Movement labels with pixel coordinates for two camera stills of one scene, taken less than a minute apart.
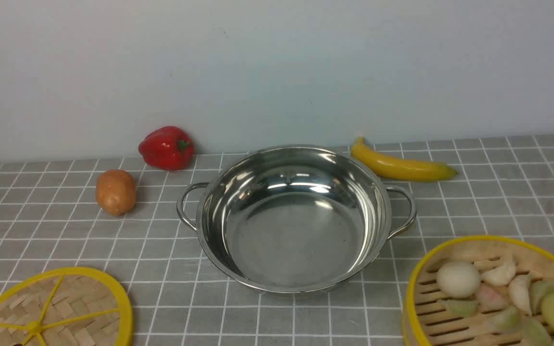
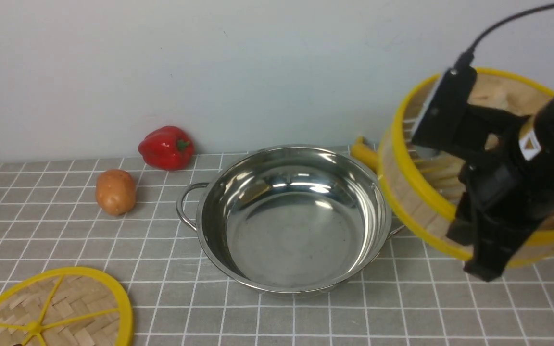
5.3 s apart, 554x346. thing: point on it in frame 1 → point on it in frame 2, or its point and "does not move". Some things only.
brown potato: x=115 y=191 does not move
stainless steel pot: x=295 y=218 does not move
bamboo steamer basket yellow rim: x=427 y=322 → x=420 y=184
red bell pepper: x=168 y=148 does not move
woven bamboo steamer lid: x=60 y=306 does not move
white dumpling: x=501 y=275 → x=499 y=99
